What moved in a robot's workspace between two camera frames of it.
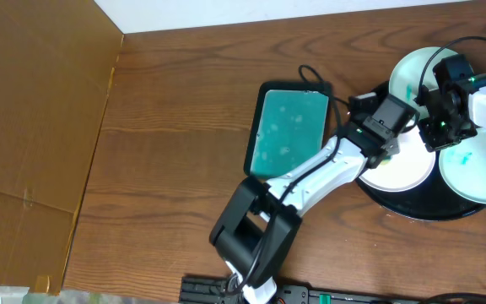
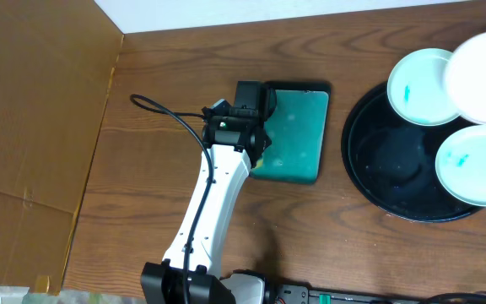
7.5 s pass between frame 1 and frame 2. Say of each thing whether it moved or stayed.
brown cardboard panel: stayed
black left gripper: moved
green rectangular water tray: stayed
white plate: moved
